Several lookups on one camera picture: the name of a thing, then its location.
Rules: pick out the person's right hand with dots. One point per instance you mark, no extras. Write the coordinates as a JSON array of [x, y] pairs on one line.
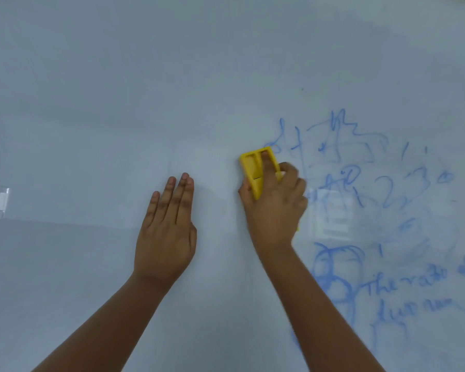
[[275, 216]]

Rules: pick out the person's left hand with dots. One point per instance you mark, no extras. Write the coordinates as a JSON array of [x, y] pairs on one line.
[[164, 247]]

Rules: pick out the person's right middle finger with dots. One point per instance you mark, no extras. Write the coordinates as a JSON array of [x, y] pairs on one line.
[[288, 172]]

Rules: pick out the person's left little finger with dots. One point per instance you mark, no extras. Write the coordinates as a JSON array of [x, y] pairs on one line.
[[152, 209]]

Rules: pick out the person's right thumb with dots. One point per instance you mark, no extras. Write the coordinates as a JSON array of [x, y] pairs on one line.
[[245, 191]]

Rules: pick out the person's left thumb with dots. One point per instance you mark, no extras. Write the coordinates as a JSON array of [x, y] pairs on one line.
[[193, 240]]

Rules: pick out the person's left middle finger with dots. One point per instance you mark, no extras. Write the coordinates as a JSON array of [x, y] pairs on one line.
[[179, 197]]

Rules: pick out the yellow whiteboard eraser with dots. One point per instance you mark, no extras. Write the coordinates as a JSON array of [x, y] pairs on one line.
[[252, 168]]

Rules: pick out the person's left forearm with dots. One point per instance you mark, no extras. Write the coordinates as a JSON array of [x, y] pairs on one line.
[[108, 329]]

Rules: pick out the person's right forearm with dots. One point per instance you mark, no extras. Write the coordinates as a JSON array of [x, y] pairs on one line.
[[317, 317]]

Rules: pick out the whiteboard with blue scribbles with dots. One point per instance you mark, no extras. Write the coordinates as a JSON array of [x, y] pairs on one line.
[[100, 92]]

